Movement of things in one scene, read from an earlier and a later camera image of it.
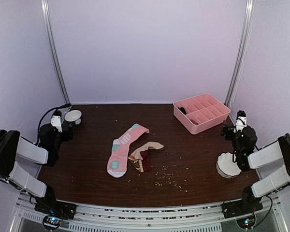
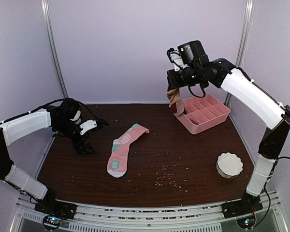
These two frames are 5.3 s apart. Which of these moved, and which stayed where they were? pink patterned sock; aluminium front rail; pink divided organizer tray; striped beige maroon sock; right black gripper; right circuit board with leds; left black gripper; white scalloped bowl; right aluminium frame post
Moved: left black gripper; striped beige maroon sock; right black gripper
Stayed: white scalloped bowl; right circuit board with leds; pink patterned sock; pink divided organizer tray; right aluminium frame post; aluminium front rail
